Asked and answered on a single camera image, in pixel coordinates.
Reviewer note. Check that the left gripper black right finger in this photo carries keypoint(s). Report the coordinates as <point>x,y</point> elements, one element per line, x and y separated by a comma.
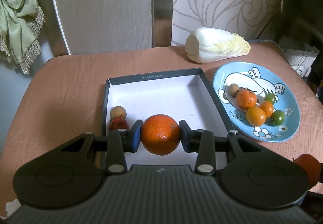
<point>203,143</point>

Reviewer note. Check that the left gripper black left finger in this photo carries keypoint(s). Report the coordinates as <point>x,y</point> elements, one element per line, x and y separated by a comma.
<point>120,141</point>

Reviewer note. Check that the large orange tangerine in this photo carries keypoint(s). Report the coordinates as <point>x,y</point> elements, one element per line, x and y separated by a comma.
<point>160,134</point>

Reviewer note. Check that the brown round longan fruit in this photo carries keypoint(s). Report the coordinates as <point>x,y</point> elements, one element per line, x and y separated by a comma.
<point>233,90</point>

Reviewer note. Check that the round green tomato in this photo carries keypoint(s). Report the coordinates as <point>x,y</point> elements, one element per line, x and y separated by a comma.
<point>270,98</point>

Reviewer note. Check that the small red apple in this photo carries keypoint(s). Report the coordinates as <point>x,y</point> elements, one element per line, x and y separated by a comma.
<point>118,123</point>

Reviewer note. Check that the small brown longan fruit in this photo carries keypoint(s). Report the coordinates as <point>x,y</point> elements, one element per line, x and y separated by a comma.
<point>118,112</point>

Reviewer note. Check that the shallow black-rimmed white box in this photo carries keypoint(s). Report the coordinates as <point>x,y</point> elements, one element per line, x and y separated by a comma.
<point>182,94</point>

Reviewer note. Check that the blue cartoon bear plate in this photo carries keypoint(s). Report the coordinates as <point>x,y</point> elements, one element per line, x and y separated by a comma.
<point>257,101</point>

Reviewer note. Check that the napa cabbage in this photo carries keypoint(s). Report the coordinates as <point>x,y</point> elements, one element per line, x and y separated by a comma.
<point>205,45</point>

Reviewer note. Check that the grey upholstered chair back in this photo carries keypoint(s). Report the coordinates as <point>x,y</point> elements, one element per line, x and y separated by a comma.
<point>75,27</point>

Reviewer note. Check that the green fringed curtain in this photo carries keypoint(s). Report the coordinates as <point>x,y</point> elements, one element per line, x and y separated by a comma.
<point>21,23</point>

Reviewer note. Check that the black television screen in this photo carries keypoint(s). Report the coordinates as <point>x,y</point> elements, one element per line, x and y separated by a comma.
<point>300,33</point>

